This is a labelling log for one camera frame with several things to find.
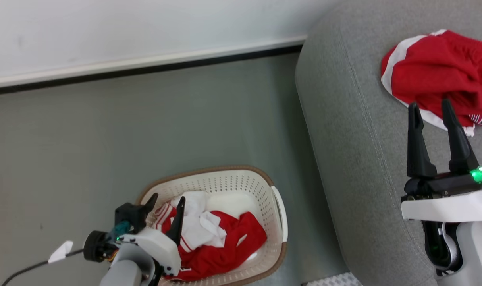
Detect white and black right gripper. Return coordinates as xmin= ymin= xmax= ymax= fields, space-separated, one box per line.
xmin=401 ymin=99 xmax=482 ymax=223

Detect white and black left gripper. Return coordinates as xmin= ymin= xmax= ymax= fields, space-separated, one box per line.
xmin=115 ymin=193 xmax=186 ymax=277

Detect red shorts with white trim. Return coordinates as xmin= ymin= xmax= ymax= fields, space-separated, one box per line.
xmin=381 ymin=29 xmax=482 ymax=137

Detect grey fabric sofa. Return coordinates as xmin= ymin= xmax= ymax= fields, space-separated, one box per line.
xmin=295 ymin=0 xmax=482 ymax=286

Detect red and white jersey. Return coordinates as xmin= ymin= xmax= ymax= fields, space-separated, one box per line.
xmin=152 ymin=191 xmax=268 ymax=282

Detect cream perforated laundry basket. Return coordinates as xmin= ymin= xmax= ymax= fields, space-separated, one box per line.
xmin=135 ymin=165 xmax=288 ymax=286

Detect white textured floor mat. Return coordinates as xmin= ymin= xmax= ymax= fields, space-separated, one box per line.
xmin=303 ymin=272 xmax=363 ymax=286

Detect white cable tag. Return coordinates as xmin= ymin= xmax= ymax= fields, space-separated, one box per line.
xmin=48 ymin=240 xmax=74 ymax=264

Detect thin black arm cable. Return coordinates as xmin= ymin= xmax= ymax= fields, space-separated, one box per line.
xmin=1 ymin=248 xmax=85 ymax=286

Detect white baseboard cable trunking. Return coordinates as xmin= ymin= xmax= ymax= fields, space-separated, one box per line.
xmin=0 ymin=35 xmax=307 ymax=96

